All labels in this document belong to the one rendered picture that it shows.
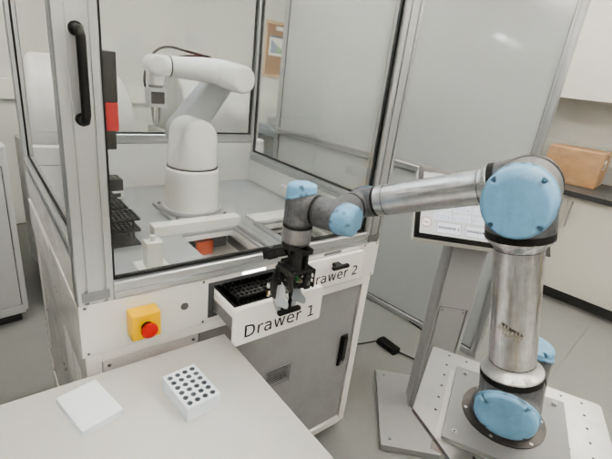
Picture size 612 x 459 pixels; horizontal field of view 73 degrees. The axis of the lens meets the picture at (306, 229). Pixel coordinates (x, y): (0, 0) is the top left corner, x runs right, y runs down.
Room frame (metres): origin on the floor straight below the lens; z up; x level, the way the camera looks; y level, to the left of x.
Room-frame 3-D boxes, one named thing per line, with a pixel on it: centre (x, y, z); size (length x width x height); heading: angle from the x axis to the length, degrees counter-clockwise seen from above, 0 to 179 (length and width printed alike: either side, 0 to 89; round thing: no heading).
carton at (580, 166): (3.48, -2.16, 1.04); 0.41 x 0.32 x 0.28; 46
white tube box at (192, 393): (0.76, 0.22, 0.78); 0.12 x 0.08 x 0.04; 45
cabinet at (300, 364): (1.49, 0.40, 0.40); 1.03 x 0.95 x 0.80; 130
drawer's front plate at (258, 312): (0.99, 0.04, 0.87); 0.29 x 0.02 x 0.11; 130
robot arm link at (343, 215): (0.92, -0.07, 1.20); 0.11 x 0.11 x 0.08; 58
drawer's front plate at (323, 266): (1.29, -0.11, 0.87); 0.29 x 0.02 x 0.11; 130
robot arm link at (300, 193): (0.96, 0.02, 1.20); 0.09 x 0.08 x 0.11; 58
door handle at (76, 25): (0.80, 0.45, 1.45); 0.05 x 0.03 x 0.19; 40
